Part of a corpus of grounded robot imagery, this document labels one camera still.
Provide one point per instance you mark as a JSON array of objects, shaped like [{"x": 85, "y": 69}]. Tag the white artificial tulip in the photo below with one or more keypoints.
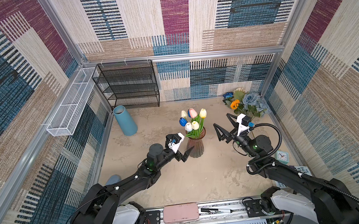
[{"x": 184, "y": 114}]

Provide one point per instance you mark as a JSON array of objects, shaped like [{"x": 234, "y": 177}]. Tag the colourful paperback book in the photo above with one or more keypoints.
[{"x": 301, "y": 169}]

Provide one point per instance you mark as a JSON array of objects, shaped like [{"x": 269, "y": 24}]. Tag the pink artificial tulip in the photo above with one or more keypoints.
[{"x": 192, "y": 113}]

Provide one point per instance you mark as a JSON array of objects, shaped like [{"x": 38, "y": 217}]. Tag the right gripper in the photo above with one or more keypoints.
[{"x": 224, "y": 133}]

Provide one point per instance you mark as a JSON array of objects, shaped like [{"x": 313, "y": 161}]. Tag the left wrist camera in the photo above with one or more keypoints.
[{"x": 173, "y": 141}]

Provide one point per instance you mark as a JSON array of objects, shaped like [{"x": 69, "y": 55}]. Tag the light blue oval object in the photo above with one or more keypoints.
[{"x": 114, "y": 179}]

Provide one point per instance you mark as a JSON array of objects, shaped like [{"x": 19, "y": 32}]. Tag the pale blue-white artificial tulip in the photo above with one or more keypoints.
[{"x": 188, "y": 127}]

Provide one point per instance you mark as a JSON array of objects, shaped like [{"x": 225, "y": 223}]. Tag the white mesh wall basket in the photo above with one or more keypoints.
[{"x": 69, "y": 112}]

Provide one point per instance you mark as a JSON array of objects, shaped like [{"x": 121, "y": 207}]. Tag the black wire shelf rack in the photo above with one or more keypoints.
[{"x": 130, "y": 84}]

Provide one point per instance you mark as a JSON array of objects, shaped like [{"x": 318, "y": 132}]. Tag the pink ribbed glass vase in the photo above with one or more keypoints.
[{"x": 196, "y": 146}]

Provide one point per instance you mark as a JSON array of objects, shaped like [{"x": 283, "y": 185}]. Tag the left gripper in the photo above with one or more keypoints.
[{"x": 183, "y": 157}]

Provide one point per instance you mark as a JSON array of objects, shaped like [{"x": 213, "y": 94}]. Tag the black white marker pen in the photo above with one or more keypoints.
[{"x": 215, "y": 211}]

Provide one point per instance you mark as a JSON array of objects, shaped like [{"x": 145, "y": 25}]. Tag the teal ceramic vase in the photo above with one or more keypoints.
[{"x": 125, "y": 121}]

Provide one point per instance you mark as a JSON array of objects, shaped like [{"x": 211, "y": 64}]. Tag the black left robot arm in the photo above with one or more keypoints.
[{"x": 104, "y": 204}]

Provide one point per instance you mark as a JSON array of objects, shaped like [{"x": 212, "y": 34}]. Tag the yellow artificial tulip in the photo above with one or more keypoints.
[{"x": 203, "y": 114}]

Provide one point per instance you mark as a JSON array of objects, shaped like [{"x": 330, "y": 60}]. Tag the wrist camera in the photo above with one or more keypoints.
[
  {"x": 173, "y": 141},
  {"x": 244, "y": 124}
]

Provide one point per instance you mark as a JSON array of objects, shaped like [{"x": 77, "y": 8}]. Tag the blue rose orange flower bouquet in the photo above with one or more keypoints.
[{"x": 242, "y": 102}]

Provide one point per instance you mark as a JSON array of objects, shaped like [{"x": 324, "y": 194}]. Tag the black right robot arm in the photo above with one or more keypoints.
[{"x": 322, "y": 201}]

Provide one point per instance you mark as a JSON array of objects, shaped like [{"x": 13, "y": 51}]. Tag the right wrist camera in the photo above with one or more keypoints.
[{"x": 244, "y": 124}]

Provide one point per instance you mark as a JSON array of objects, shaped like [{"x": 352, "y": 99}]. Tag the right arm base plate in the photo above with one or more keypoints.
[{"x": 254, "y": 208}]

